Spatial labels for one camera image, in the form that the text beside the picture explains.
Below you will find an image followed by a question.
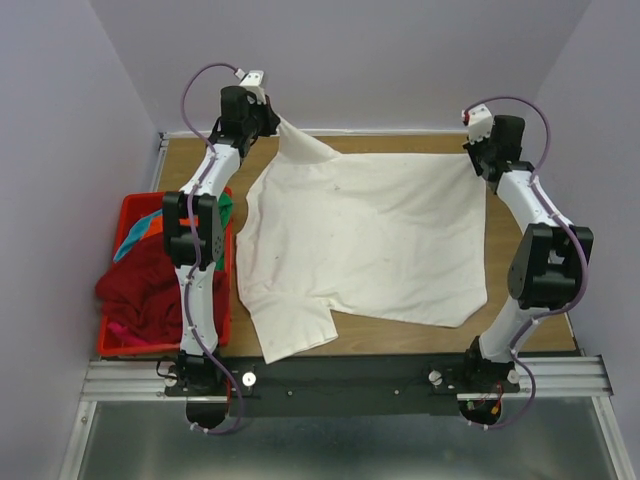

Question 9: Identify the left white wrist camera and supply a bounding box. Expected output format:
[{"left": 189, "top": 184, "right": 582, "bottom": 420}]
[{"left": 235, "top": 69, "right": 267, "bottom": 105}]

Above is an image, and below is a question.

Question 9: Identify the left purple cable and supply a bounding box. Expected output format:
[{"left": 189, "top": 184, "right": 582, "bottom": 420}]
[{"left": 179, "top": 63, "right": 246, "bottom": 436}]

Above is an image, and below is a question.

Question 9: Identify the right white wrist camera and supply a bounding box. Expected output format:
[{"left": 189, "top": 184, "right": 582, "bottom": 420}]
[{"left": 461, "top": 103, "right": 494, "bottom": 145}]

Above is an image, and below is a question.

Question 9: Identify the aluminium frame rail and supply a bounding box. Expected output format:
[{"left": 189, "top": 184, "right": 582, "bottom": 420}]
[{"left": 60, "top": 355, "right": 625, "bottom": 479}]

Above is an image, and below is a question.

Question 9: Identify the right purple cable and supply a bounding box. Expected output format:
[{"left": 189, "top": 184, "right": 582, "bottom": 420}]
[{"left": 460, "top": 95, "right": 589, "bottom": 431}]

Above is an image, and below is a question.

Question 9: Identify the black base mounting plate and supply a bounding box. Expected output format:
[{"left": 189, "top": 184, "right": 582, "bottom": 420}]
[{"left": 165, "top": 354, "right": 521, "bottom": 418}]

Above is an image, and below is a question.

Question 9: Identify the purple cable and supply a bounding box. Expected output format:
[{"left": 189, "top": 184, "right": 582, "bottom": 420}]
[
  {"left": 179, "top": 63, "right": 246, "bottom": 436},
  {"left": 460, "top": 95, "right": 589, "bottom": 431}
]

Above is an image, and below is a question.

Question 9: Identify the orange t shirt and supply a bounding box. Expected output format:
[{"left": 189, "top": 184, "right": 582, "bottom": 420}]
[{"left": 143, "top": 211, "right": 163, "bottom": 238}]

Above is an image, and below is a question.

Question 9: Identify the white t shirt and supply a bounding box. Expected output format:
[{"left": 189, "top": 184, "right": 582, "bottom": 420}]
[{"left": 236, "top": 122, "right": 487, "bottom": 363}]

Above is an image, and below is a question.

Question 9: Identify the dark red t shirt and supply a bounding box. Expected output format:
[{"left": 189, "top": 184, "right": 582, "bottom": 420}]
[{"left": 94, "top": 237, "right": 232, "bottom": 346}]

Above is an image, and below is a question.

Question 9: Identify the red plastic bin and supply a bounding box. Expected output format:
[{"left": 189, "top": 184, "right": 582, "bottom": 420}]
[{"left": 97, "top": 185, "right": 236, "bottom": 357}]

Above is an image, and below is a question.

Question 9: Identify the teal t shirt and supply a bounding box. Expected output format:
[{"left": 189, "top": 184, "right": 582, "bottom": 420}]
[{"left": 113, "top": 214, "right": 151, "bottom": 263}]

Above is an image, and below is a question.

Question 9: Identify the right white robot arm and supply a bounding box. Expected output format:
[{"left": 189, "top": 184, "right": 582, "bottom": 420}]
[{"left": 459, "top": 104, "right": 594, "bottom": 392}]

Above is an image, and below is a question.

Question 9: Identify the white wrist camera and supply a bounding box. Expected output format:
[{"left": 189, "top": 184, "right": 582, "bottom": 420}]
[
  {"left": 461, "top": 103, "right": 494, "bottom": 145},
  {"left": 235, "top": 69, "right": 267, "bottom": 105}
]

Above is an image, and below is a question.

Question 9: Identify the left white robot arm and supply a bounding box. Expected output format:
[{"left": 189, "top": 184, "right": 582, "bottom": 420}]
[{"left": 162, "top": 82, "right": 280, "bottom": 395}]

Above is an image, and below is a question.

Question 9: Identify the green t shirt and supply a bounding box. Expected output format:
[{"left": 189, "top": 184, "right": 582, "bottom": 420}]
[{"left": 218, "top": 192, "right": 234, "bottom": 230}]

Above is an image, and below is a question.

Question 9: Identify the pink t shirt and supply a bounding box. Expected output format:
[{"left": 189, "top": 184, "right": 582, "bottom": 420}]
[{"left": 107, "top": 322, "right": 149, "bottom": 347}]

